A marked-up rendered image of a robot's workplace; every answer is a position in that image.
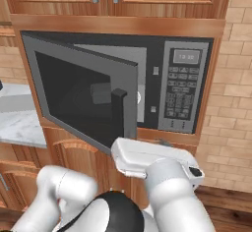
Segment grey counter cabinet handle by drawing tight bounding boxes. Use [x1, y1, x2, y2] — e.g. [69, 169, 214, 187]
[0, 172, 10, 192]

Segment black microwave door handle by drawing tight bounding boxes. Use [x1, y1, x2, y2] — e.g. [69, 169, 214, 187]
[110, 87, 129, 140]

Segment grey microwave door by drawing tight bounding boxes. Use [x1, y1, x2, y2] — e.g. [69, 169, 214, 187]
[21, 32, 139, 155]

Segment black and grey microwave oven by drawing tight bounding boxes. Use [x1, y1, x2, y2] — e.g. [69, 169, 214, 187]
[20, 30, 215, 135]

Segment wooden counter cabinet run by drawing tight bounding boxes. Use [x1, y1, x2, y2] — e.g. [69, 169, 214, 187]
[0, 142, 55, 212]

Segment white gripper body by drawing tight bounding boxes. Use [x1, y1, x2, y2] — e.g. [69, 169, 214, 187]
[110, 137, 198, 180]

